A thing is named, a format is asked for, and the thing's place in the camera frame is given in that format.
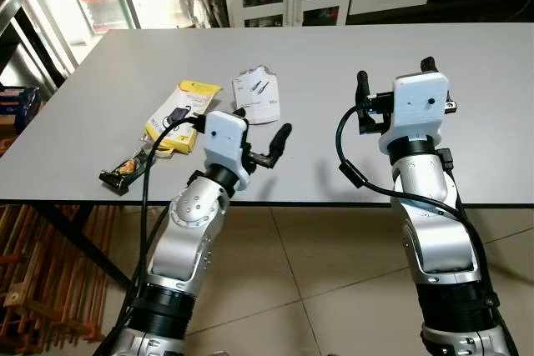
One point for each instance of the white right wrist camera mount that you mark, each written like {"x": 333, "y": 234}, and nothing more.
{"x": 417, "y": 106}

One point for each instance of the blue printed box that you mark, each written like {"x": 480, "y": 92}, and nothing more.
{"x": 17, "y": 106}

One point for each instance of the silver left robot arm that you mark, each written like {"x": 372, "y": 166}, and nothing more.
{"x": 188, "y": 231}

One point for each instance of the yellow product package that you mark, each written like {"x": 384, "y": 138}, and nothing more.
{"x": 196, "y": 97}

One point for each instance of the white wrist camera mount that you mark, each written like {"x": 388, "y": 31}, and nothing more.
{"x": 417, "y": 106}
{"x": 224, "y": 135}

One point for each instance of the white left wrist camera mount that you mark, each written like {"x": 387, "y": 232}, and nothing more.
{"x": 224, "y": 135}

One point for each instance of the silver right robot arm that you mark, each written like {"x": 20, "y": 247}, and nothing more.
{"x": 434, "y": 231}

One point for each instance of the black table frame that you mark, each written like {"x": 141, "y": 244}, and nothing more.
{"x": 75, "y": 239}

